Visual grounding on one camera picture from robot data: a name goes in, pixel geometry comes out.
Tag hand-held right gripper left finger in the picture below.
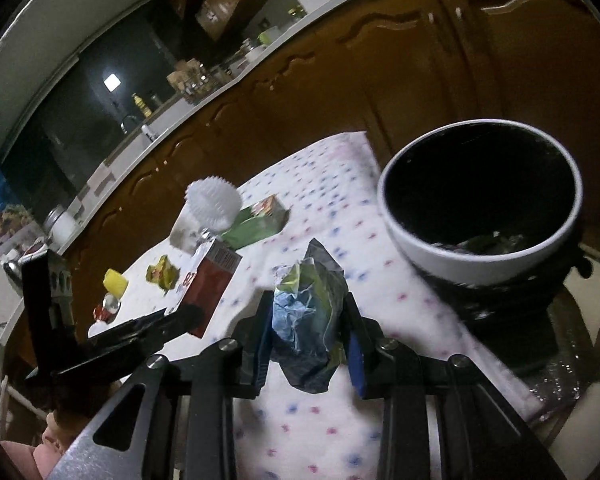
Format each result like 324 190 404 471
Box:
47 290 276 480

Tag white dotted tablecloth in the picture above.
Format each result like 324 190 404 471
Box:
87 131 546 480

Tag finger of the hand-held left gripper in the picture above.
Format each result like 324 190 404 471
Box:
82 309 167 348
52 304 204 378

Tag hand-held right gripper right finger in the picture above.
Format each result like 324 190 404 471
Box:
342 290 568 480

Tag yellow-capped bottle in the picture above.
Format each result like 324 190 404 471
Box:
87 268 130 338

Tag green tea box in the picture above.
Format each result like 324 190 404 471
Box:
222 210 288 250

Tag sink faucet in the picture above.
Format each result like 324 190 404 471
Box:
120 114 157 142

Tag white kitchen countertop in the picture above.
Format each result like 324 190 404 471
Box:
0 0 431 356

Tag yellow wrapper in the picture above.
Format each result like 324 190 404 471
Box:
146 255 182 292

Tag blue green wrapper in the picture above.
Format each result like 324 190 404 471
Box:
270 238 351 395

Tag person's left hand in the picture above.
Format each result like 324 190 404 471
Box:
32 407 91 480

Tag dark window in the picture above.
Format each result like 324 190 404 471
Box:
0 10 191 211

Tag black bin with white rim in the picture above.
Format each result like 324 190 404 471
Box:
377 119 593 376

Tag metal kettle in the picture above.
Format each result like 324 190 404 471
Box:
2 255 31 286

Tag basket of jars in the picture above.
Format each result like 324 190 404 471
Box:
166 60 231 106

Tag brown wooden kitchen cabinets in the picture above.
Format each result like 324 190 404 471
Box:
5 0 600 361

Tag clear plastic bag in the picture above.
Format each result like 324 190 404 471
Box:
525 355 581 411

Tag red cardboard box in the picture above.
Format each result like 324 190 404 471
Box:
165 240 243 338

